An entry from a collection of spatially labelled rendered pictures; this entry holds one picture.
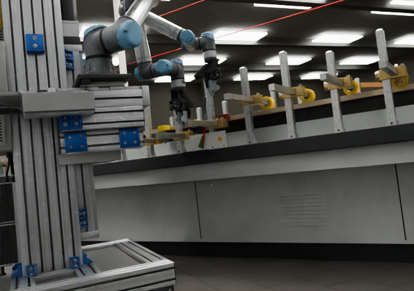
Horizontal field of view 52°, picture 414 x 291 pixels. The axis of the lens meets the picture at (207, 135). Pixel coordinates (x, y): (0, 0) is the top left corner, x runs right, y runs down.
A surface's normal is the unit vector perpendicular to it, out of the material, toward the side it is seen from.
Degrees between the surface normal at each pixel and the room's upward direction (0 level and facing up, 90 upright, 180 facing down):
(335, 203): 90
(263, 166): 90
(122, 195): 90
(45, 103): 90
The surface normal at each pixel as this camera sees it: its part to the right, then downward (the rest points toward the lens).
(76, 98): 0.40, -0.11
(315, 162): -0.54, 0.00
